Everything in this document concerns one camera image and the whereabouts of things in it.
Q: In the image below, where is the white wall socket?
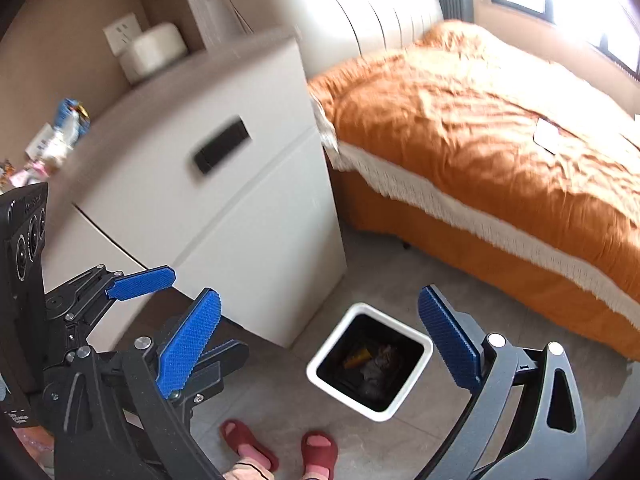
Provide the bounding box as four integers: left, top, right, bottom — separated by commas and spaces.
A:
102, 12, 142, 58

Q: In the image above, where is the person's left foot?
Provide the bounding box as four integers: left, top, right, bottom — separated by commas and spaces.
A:
222, 454, 275, 480

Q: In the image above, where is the person's right foot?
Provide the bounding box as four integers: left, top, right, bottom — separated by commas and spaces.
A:
302, 452, 333, 480

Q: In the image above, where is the bed with orange cover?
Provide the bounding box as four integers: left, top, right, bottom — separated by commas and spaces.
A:
306, 19, 640, 361

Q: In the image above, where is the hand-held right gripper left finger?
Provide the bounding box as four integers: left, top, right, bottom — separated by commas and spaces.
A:
42, 287, 223, 480

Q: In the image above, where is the black drawer handle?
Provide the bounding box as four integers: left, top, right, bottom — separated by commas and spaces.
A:
194, 116, 250, 176

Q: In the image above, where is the red slipper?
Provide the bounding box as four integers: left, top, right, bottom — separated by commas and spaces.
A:
300, 431, 339, 480
220, 420, 280, 472

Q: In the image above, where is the white trash bin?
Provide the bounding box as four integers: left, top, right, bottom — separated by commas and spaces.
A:
306, 302, 434, 422

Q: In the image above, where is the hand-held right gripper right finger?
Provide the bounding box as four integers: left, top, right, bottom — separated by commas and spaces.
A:
417, 284, 590, 480

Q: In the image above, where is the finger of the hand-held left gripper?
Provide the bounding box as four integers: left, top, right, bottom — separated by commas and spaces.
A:
179, 338, 251, 408
45, 264, 177, 322

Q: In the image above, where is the person's foot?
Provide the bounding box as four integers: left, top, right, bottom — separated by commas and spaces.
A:
302, 452, 333, 480
222, 454, 275, 480

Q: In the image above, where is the blue white snack packet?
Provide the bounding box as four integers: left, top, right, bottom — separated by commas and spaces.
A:
52, 99, 91, 142

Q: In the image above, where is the white drawer cabinet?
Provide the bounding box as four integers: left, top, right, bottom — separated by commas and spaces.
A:
37, 35, 348, 350

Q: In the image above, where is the orange wrapper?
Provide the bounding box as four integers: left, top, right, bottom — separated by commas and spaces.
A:
345, 342, 376, 368

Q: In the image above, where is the white flat card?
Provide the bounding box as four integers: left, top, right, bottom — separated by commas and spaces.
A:
532, 119, 571, 155

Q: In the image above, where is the white tissue box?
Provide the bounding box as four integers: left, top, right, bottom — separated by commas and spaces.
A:
119, 22, 188, 86

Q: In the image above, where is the pink snack packet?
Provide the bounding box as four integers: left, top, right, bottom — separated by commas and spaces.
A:
0, 159, 47, 193

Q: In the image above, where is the crumpled grey wrapper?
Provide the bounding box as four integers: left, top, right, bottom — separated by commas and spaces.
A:
360, 345, 402, 388

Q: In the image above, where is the white padded headboard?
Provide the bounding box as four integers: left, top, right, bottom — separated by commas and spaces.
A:
295, 0, 446, 81

